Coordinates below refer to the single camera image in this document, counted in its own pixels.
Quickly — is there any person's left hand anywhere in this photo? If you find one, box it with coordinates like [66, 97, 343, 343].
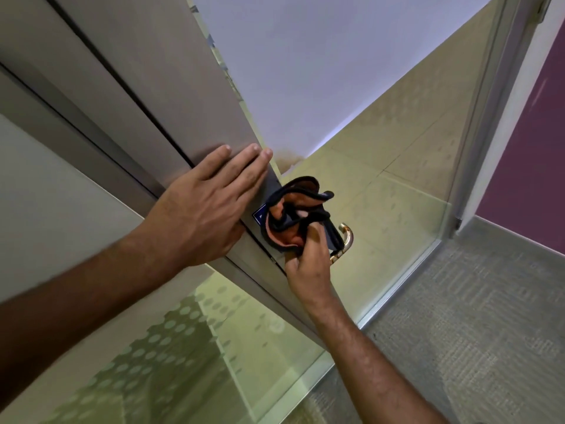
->
[149, 143, 274, 272]

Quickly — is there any person's right hand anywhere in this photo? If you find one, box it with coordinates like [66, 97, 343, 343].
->
[284, 221, 334, 308]

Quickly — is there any orange and black cloth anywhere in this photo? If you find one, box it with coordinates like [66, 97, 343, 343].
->
[263, 176, 346, 257]

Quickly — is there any grey door with glass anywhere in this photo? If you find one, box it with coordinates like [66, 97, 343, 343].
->
[0, 0, 368, 424]

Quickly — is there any person's right forearm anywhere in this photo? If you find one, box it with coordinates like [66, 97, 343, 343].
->
[305, 289, 447, 424]

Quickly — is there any person's left forearm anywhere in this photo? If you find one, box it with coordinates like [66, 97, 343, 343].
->
[0, 221, 177, 404]

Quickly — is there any white skirting board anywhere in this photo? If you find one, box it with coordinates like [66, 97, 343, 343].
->
[457, 214, 565, 256]

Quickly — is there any brass door handle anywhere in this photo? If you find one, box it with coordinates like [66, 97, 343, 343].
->
[329, 223, 354, 264]

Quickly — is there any metal glass bottom rail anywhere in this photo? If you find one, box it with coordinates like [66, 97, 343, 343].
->
[357, 239, 443, 331]

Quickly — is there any frosted glass wall panel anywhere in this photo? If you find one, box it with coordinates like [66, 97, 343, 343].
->
[271, 0, 508, 325]

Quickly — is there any grey metal door frame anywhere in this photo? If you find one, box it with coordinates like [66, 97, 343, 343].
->
[446, 0, 565, 239]

